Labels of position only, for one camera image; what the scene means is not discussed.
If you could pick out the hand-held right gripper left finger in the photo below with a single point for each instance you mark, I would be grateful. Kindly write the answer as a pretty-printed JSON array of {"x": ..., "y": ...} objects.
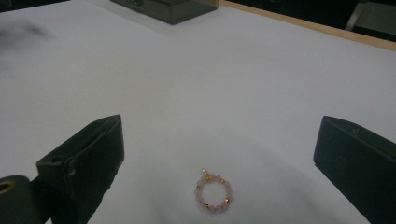
[{"x": 87, "y": 168}]

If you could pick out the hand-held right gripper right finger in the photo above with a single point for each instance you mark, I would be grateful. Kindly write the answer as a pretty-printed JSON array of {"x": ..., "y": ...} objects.
[{"x": 358, "y": 165}]

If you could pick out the dark translucent compartment box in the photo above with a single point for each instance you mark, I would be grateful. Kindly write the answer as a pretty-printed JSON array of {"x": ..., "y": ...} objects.
[{"x": 174, "y": 12}]

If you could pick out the white metal stand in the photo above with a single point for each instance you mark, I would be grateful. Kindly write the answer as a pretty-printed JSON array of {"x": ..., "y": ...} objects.
[{"x": 355, "y": 15}]

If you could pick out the white table mat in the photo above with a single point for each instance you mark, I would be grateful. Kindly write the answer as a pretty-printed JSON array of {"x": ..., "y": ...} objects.
[{"x": 218, "y": 93}]

